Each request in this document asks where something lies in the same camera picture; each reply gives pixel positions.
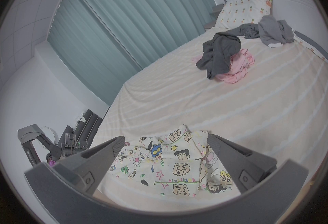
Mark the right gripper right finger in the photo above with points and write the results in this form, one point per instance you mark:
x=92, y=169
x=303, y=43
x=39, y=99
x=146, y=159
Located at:
x=238, y=164

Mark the light grey garment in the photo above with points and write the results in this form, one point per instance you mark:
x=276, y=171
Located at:
x=271, y=28

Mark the white printed pyjama top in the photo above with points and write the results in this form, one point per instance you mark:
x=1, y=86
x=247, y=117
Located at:
x=164, y=164

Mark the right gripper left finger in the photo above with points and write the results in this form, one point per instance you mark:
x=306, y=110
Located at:
x=97, y=164

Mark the pink garment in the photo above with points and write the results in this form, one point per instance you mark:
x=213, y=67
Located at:
x=240, y=69

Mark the crumpled white cloth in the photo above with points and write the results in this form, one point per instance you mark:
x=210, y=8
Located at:
x=81, y=118

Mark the white printed pillow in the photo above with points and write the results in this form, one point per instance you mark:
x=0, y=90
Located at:
x=238, y=10

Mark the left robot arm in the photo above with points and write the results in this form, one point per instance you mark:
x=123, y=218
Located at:
x=51, y=146

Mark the grey bedside table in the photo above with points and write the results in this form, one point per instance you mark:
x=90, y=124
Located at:
x=211, y=24

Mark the bed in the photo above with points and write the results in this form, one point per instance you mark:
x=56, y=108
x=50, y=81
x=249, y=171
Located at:
x=205, y=89

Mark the black garment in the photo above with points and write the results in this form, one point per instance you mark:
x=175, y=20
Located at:
x=220, y=53

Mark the blue-green curtain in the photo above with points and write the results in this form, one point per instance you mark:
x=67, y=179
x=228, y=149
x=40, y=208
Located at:
x=141, y=7
x=84, y=46

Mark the dark grey garment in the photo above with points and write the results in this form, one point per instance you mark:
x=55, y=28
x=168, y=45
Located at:
x=249, y=30

